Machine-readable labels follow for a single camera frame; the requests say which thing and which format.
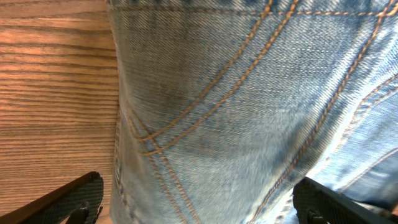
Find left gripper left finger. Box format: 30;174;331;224
1;172;104;224

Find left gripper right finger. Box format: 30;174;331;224
293;177;395;224

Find light blue denim jeans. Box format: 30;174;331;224
107;0;397;223

